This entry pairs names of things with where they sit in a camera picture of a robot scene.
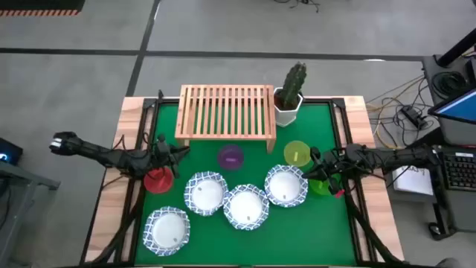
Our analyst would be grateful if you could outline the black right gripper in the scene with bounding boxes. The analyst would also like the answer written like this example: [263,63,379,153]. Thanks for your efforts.
[301,146,351,197]

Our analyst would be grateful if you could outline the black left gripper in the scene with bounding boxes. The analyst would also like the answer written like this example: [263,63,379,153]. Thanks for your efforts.
[150,133,191,179]

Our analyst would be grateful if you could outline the green plastic bowl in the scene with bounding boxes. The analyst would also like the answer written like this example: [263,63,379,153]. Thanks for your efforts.
[307,177,338,197]

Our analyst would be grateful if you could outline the yellow plastic bowl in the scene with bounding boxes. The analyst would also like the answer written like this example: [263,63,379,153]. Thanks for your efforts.
[283,140,312,168]

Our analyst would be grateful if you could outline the blue patterned paper bowl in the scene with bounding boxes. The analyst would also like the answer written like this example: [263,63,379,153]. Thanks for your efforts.
[142,205,191,257]
[183,170,229,217]
[263,164,309,208]
[222,183,270,232]

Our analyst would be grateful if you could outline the red plastic bowl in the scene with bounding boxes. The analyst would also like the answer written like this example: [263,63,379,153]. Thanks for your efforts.
[143,166,175,195]

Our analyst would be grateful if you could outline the purple plastic bowl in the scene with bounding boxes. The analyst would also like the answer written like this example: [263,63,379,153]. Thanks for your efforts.
[216,144,245,171]

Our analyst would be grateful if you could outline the wooden slatted shelf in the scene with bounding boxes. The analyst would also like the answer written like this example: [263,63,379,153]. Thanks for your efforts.
[174,83,277,154]

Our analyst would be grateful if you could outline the white hexagonal plant pot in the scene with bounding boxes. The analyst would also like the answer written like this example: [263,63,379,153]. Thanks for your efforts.
[273,86,305,128]

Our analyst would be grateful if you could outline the green table mat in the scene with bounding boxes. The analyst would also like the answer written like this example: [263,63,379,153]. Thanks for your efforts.
[134,103,358,266]

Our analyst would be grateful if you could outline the green cactus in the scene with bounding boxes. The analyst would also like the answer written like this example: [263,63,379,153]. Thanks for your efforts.
[277,61,308,111]

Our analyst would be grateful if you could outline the white paper sheet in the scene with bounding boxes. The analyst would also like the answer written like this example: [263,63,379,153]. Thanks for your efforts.
[392,165,435,197]

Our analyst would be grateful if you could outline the black power adapter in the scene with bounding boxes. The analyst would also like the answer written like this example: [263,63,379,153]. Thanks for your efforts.
[400,105,428,130]

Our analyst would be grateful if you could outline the black caster wheel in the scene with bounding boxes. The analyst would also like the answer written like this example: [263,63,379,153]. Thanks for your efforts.
[427,221,447,239]

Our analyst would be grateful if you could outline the black computer keyboard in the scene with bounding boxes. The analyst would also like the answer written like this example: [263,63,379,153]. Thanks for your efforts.
[438,150,476,193]

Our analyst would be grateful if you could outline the gray computer cart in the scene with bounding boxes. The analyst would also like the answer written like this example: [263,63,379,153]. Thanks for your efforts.
[386,54,476,241]

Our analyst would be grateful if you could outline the gray metal desk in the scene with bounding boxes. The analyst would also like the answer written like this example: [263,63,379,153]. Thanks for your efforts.
[0,159,62,268]

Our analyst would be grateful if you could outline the computer monitor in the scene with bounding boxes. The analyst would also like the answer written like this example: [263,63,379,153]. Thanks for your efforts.
[427,87,476,126]

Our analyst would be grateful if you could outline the black device with blue light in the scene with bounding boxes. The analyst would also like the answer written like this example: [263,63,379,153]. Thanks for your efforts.
[0,137,24,167]

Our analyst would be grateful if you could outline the black monitor pole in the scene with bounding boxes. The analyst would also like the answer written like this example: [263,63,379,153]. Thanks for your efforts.
[435,28,476,68]

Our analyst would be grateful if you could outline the black mat with hazard stripes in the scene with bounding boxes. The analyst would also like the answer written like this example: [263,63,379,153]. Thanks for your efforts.
[0,0,86,17]

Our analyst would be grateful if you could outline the yellow floor cable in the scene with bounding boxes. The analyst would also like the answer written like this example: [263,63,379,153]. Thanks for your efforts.
[366,76,425,150]

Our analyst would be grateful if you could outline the tangled black floor cables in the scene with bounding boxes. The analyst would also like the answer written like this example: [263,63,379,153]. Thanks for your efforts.
[371,77,432,138]

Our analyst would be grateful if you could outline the coiled black cable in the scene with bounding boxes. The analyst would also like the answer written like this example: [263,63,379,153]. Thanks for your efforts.
[431,70,468,98]

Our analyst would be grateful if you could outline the black floor cable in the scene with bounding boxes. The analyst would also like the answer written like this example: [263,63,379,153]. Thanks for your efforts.
[273,0,321,14]

